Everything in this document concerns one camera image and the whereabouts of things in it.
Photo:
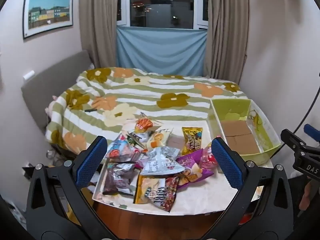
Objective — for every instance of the cardboard piece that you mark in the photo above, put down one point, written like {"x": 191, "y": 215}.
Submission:
{"x": 235, "y": 128}
{"x": 243, "y": 143}

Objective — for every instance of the purple snack packet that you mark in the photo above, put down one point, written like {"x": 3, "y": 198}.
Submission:
{"x": 190, "y": 161}

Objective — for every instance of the pile of snack packets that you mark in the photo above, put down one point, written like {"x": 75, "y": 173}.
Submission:
{"x": 220, "y": 195}

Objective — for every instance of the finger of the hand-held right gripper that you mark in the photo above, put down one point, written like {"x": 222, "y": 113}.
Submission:
{"x": 292, "y": 140}
{"x": 312, "y": 133}

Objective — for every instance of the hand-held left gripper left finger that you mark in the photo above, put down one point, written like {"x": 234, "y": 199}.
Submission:
{"x": 92, "y": 160}

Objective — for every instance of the light blue cloth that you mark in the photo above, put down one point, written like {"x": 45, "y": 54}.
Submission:
{"x": 160, "y": 50}

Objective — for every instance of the silver white snack packet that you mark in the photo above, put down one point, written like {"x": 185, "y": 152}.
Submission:
{"x": 160, "y": 162}

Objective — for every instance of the dark brown snack packet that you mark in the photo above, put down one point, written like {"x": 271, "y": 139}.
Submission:
{"x": 117, "y": 180}

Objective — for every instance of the pink snack packet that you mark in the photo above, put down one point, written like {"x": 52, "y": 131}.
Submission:
{"x": 207, "y": 158}

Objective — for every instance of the yellow snack packet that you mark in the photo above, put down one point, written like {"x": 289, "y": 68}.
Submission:
{"x": 147, "y": 190}

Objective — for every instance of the white wall switch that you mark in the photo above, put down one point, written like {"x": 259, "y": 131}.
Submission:
{"x": 28, "y": 75}

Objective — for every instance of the framed wall picture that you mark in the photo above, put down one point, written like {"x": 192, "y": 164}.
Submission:
{"x": 47, "y": 12}

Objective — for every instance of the grey headboard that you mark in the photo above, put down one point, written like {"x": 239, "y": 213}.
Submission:
{"x": 50, "y": 80}

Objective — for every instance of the blue and red snack packet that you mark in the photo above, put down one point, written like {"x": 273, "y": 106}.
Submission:
{"x": 120, "y": 150}

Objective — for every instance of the person's right hand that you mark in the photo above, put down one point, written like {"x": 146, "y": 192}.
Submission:
{"x": 306, "y": 195}

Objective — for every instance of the green storage box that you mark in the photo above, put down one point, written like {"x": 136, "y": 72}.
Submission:
{"x": 230, "y": 107}

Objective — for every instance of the beige curtain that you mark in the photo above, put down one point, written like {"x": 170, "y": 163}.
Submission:
{"x": 225, "y": 30}
{"x": 100, "y": 25}

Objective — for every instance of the brown snack pouch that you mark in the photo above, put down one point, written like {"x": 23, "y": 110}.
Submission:
{"x": 176, "y": 140}

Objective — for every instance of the gold snack packet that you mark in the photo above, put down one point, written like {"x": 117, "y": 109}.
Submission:
{"x": 191, "y": 141}

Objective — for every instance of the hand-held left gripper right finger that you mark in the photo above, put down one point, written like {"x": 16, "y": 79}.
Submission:
{"x": 226, "y": 162}

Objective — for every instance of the dark green snack packet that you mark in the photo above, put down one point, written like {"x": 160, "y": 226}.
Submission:
{"x": 133, "y": 138}

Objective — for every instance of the pink pillow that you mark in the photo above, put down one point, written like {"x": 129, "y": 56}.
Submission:
{"x": 50, "y": 107}

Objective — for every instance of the black pen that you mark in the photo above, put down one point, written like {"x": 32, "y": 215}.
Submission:
{"x": 91, "y": 110}

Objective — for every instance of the window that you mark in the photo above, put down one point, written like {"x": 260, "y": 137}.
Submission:
{"x": 162, "y": 5}

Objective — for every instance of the floral striped blanket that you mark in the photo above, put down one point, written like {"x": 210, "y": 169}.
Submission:
{"x": 150, "y": 90}

